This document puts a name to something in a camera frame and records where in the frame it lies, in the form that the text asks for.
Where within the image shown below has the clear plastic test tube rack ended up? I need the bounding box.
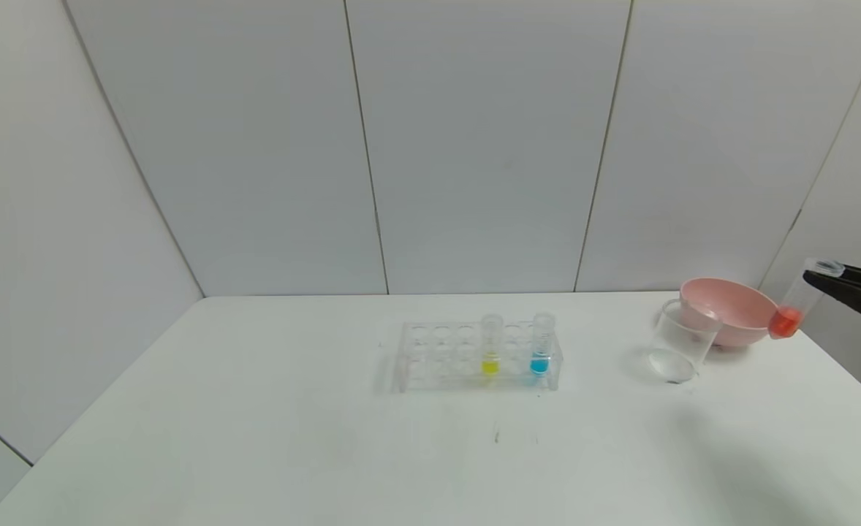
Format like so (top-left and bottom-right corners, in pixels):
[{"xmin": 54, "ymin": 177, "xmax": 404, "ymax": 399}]
[{"xmin": 394, "ymin": 319, "xmax": 564, "ymax": 394}]

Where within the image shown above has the clear glass beaker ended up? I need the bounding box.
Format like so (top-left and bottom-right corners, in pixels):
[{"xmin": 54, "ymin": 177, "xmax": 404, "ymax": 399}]
[{"xmin": 647, "ymin": 299, "xmax": 721, "ymax": 384}]

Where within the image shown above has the test tube with blue pigment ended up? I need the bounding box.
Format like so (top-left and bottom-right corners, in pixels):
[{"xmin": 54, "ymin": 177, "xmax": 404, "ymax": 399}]
[{"xmin": 530, "ymin": 313, "xmax": 555, "ymax": 378}]

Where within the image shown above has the test tube with yellow pigment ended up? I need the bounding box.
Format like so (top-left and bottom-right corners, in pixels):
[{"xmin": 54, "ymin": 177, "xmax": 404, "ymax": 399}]
[{"xmin": 479, "ymin": 314, "xmax": 503, "ymax": 378}]

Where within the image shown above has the pink bowl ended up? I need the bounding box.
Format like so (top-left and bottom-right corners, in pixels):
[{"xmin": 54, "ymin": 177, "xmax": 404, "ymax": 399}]
[{"xmin": 678, "ymin": 277, "xmax": 780, "ymax": 348}]

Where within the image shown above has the test tube with red pigment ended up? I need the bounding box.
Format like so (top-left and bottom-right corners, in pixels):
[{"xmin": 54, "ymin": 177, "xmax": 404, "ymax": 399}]
[{"xmin": 769, "ymin": 259, "xmax": 845, "ymax": 339}]

